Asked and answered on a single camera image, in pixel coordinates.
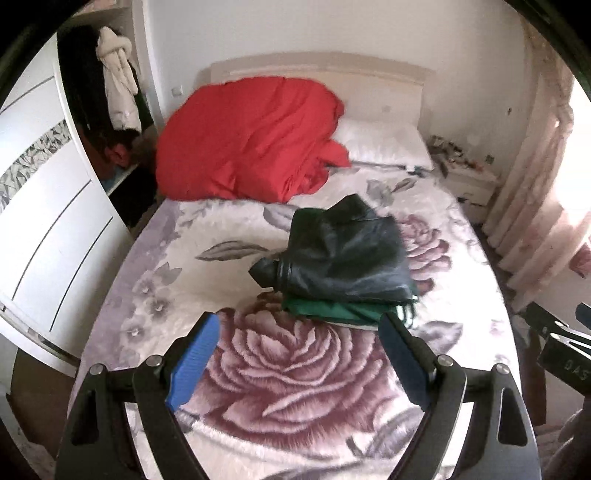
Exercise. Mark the pink floral curtain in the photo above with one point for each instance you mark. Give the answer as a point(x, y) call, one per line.
point(540, 184)

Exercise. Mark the white wall switch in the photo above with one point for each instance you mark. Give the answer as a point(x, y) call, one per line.
point(176, 91)

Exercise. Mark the dark hanging clothes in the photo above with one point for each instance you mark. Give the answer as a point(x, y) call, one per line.
point(81, 78)

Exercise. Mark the cream bed headboard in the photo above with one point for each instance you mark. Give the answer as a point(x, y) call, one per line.
point(369, 78)

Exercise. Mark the white pillow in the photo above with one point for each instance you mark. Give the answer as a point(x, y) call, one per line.
point(383, 143)

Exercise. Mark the white wardrobe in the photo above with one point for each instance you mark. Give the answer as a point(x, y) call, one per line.
point(51, 221)

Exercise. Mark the person's right hand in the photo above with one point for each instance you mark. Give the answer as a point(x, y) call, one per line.
point(576, 431)

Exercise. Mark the white nightstand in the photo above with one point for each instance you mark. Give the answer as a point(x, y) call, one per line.
point(473, 184)

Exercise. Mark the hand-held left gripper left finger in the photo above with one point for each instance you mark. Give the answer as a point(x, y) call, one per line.
point(196, 357)

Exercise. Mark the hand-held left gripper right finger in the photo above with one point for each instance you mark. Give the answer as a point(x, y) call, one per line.
point(401, 357)

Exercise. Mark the red quilt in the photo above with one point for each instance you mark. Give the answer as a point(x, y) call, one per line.
point(249, 138)

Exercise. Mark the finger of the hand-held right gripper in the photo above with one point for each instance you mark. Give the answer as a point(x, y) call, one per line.
point(549, 318)

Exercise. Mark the floral printed blanket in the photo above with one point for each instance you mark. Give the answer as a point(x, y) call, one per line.
point(286, 392)

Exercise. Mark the green garment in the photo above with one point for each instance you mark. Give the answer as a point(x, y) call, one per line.
point(341, 311)

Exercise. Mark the black leather jacket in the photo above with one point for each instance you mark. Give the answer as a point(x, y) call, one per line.
point(351, 254)

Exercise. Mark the white hanging coat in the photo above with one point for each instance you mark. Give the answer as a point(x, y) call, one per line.
point(121, 78)

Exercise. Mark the red folded cloth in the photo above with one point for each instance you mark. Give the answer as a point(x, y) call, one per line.
point(119, 154)

